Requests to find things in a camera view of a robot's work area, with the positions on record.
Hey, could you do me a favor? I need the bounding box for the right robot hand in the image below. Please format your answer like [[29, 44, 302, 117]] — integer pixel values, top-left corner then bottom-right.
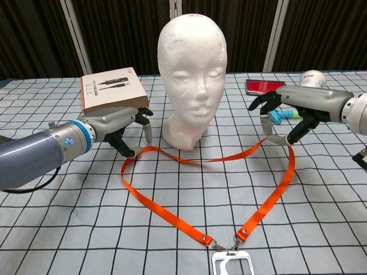
[[248, 85, 355, 146]]

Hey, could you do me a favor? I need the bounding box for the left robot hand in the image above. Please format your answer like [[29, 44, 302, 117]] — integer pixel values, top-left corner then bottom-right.
[[79, 106, 154, 159]]

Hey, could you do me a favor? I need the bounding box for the orange lanyard strap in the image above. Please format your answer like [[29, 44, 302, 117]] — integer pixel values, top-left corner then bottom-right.
[[121, 136, 296, 254]]

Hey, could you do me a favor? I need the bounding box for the white badge holder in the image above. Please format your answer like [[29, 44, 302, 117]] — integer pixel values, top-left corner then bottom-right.
[[211, 250, 255, 275]]

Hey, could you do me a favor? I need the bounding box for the white foam mannequin head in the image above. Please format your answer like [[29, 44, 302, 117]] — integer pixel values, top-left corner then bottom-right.
[[157, 13, 227, 151]]

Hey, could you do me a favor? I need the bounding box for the white paper cup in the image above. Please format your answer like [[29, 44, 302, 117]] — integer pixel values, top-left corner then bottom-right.
[[299, 70, 327, 89]]

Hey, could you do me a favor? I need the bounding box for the blue green water pump toy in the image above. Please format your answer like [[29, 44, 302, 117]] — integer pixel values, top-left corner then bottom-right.
[[269, 108, 302, 125]]

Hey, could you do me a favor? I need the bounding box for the red stamp pad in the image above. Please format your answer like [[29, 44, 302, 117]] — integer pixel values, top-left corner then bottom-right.
[[245, 79, 287, 97]]

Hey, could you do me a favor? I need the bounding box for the black folding partition screen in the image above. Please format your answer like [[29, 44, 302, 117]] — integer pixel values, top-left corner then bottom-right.
[[0, 0, 367, 81]]

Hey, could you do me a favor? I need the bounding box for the blue checkered tablecloth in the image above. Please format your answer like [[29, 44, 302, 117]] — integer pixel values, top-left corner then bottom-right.
[[0, 70, 367, 275]]

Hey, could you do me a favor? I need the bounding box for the white cable product box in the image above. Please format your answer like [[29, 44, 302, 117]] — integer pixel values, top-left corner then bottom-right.
[[80, 67, 150, 115]]

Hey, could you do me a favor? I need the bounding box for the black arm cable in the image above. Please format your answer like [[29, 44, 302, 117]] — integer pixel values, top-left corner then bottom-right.
[[1, 166, 61, 194]]

